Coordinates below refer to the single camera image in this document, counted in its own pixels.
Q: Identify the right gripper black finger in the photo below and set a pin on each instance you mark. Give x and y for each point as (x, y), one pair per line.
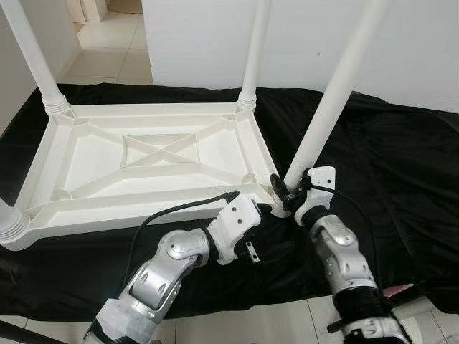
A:
(278, 188)

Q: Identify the white plastic table leg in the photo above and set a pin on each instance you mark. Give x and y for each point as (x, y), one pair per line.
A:
(330, 100)
(11, 226)
(36, 57)
(257, 50)

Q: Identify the white plastic table top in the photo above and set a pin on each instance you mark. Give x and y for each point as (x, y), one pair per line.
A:
(86, 165)

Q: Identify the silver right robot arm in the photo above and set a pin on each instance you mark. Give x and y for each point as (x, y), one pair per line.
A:
(337, 251)

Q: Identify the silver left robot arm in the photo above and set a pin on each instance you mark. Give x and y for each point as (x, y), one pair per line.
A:
(154, 279)

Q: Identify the black table cloth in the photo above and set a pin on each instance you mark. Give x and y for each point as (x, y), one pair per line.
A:
(401, 179)

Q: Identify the pink cushion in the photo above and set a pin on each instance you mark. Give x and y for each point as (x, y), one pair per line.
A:
(400, 289)

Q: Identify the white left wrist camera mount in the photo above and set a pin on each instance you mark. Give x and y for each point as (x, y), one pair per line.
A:
(240, 215)

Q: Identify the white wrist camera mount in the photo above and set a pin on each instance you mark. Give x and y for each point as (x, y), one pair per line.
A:
(240, 215)
(319, 178)

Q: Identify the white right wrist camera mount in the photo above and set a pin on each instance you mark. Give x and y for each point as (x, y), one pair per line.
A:
(319, 178)

